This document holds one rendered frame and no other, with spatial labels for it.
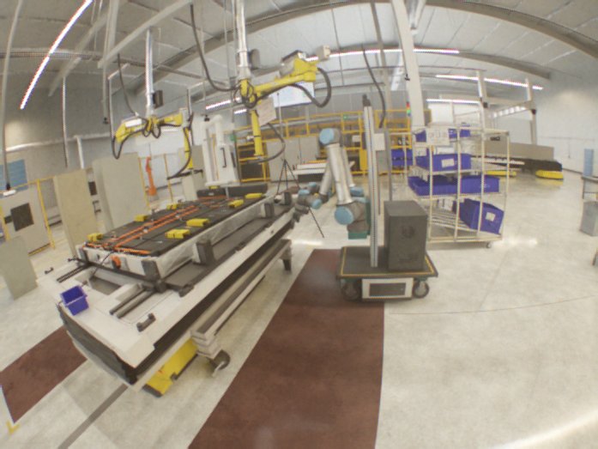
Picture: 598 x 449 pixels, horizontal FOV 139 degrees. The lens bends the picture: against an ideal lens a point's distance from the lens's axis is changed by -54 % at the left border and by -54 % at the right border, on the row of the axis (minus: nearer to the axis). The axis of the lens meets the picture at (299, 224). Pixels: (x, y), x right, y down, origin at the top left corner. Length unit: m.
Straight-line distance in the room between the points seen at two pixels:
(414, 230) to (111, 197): 6.18
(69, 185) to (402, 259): 6.18
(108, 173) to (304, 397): 6.09
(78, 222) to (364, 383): 5.96
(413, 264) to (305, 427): 1.57
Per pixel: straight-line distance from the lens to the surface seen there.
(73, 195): 6.20
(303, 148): 11.27
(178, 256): 1.45
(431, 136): 3.24
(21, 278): 5.72
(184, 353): 1.98
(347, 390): 1.71
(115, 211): 6.58
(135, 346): 1.07
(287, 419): 1.62
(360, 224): 2.04
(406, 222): 2.11
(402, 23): 5.84
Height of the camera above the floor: 1.42
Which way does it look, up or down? 17 degrees down
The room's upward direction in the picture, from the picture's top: 6 degrees counter-clockwise
